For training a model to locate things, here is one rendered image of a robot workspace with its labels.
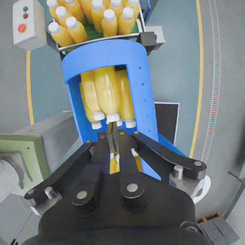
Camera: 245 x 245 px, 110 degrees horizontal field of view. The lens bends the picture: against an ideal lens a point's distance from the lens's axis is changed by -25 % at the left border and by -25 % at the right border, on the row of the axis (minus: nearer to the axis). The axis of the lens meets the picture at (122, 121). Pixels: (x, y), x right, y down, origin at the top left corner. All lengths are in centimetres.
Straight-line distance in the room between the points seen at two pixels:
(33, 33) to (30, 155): 52
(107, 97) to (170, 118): 130
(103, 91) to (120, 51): 11
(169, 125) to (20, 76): 217
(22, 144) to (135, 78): 56
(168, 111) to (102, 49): 133
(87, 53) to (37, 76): 159
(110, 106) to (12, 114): 195
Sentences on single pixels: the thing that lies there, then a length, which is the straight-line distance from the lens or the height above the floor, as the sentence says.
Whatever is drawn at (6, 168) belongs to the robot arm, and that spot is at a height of 115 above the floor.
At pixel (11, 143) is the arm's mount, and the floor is 106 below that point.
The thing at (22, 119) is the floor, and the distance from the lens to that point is 205.
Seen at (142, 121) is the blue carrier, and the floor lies 122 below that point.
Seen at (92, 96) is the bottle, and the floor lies 113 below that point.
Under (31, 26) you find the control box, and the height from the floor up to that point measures 110.
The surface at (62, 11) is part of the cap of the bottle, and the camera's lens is 56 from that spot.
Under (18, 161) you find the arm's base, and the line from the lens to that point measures 69.
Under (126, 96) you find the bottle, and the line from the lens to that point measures 36.
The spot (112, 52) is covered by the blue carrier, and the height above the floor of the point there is 123.
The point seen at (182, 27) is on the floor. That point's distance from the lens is 206.
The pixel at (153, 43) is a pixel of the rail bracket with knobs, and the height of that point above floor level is 100.
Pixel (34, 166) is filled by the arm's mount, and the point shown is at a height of 106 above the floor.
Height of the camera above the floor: 150
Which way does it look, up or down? 77 degrees down
